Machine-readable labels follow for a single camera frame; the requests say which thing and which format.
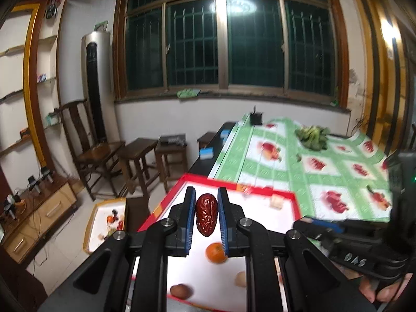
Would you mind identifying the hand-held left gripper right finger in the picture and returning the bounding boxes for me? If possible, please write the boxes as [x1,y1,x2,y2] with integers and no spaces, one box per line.
[217,187,378,312]

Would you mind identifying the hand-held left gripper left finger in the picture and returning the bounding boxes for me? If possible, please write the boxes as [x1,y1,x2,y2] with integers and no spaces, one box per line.
[38,186,197,312]

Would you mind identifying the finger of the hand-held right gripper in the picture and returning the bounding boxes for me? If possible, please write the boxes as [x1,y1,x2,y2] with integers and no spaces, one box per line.
[292,217,339,242]

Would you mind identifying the red date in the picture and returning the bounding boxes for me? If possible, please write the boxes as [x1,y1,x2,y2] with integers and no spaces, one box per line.
[195,193,219,237]

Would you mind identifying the red-rimmed white tray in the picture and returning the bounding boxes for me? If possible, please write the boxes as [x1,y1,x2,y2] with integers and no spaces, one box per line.
[130,173,304,312]

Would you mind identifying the person's right hand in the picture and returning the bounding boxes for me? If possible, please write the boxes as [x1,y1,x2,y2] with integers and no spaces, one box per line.
[357,271,412,303]

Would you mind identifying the orange tangerine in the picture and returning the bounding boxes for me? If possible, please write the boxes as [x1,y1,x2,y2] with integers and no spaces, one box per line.
[205,242,229,264]

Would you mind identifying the brown longan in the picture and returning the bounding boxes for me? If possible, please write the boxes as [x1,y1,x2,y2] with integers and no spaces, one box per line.
[170,284,192,300]

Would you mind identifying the black device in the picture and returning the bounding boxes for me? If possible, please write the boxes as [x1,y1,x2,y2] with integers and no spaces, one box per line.
[159,135,186,146]

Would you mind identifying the green leafy cabbage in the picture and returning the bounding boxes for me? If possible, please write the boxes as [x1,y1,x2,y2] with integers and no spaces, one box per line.
[295,125,330,151]

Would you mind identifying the orange-rimmed white tray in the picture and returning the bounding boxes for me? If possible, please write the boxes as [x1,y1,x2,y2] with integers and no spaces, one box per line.
[83,198,127,255]

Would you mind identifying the dark wooden chair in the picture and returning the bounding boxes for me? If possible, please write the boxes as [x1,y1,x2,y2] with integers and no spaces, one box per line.
[58,99,126,201]

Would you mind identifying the wooden drawer cabinet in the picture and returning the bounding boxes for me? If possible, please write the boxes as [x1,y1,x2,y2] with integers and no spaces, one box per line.
[0,172,79,265]

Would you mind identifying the silver standing air conditioner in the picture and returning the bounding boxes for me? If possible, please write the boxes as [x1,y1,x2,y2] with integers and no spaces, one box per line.
[81,31,112,144]

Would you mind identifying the yellow door frame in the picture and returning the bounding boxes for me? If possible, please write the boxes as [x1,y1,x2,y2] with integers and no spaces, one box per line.
[349,0,410,153]

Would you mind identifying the barred wooden-frame window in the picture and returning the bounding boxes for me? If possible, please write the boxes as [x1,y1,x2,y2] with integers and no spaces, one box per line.
[112,0,350,108]

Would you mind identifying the wall shelf unit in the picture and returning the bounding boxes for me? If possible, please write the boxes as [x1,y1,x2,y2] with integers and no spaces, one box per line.
[0,0,70,166]

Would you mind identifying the wall calendar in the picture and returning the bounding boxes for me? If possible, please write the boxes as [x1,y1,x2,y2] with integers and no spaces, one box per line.
[45,0,63,19]

